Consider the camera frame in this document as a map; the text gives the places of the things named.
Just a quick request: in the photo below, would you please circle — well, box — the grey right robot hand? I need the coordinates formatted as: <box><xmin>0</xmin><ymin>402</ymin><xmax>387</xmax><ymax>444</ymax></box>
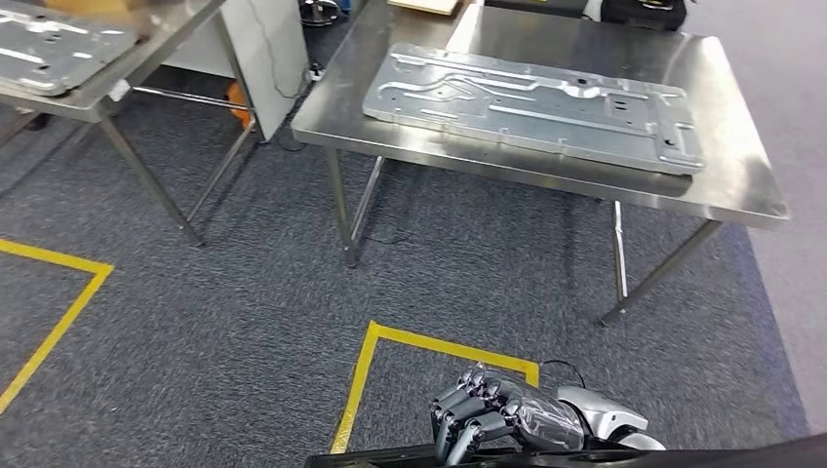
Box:
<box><xmin>429</xmin><ymin>365</ymin><xmax>586</xmax><ymax>468</ymax></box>

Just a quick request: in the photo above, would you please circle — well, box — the black plastic mounting part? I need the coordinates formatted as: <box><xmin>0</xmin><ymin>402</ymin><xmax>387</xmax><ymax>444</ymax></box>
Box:
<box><xmin>303</xmin><ymin>431</ymin><xmax>827</xmax><ymax>468</ymax></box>

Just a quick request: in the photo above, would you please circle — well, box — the stainless steel workbench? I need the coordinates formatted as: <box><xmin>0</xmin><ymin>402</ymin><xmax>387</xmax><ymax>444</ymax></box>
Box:
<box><xmin>0</xmin><ymin>0</ymin><xmax>259</xmax><ymax>248</ymax></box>
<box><xmin>291</xmin><ymin>0</ymin><xmax>791</xmax><ymax>328</ymax></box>

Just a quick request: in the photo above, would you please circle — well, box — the yellow floor tape square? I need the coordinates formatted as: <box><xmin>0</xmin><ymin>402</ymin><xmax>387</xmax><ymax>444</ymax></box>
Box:
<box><xmin>0</xmin><ymin>239</ymin><xmax>116</xmax><ymax>416</ymax></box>
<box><xmin>329</xmin><ymin>321</ymin><xmax>540</xmax><ymax>455</ymax></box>

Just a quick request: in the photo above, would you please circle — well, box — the stamped sheet metal panel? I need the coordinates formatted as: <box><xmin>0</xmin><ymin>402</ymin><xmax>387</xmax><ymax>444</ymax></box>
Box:
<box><xmin>0</xmin><ymin>6</ymin><xmax>140</xmax><ymax>98</ymax></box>
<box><xmin>361</xmin><ymin>41</ymin><xmax>707</xmax><ymax>176</ymax></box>

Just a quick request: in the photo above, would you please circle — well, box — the black equipment case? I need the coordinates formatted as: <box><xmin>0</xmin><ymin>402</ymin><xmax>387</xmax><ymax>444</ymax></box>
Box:
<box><xmin>599</xmin><ymin>0</ymin><xmax>689</xmax><ymax>32</ymax></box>

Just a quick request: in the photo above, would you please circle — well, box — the small orange object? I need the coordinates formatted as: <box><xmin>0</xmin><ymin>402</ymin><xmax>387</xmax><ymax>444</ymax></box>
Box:
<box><xmin>225</xmin><ymin>80</ymin><xmax>255</xmax><ymax>128</ymax></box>

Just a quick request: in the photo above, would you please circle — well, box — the white cabinet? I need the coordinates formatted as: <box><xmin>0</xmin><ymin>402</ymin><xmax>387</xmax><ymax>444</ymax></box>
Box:
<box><xmin>161</xmin><ymin>0</ymin><xmax>310</xmax><ymax>142</ymax></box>

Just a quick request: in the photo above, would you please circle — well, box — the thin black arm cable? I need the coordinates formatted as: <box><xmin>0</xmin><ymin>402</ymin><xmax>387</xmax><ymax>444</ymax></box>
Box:
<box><xmin>539</xmin><ymin>359</ymin><xmax>588</xmax><ymax>390</ymax></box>

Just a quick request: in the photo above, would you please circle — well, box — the dark stanchion post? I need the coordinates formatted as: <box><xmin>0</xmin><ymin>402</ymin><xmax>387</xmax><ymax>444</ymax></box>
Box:
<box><xmin>297</xmin><ymin>0</ymin><xmax>343</xmax><ymax>27</ymax></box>

